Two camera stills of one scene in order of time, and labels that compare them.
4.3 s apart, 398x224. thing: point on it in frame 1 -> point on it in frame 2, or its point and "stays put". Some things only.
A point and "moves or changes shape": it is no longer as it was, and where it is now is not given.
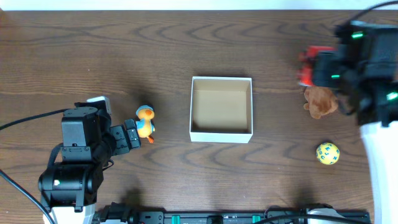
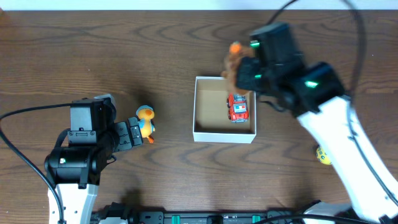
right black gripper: (320, 61) -> (246, 65)
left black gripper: (119, 140) stays put
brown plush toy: (321, 101) moves or changes shape
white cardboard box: (221, 109) stays put
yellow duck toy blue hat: (145, 126) stays put
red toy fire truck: (305, 70) -> (238, 109)
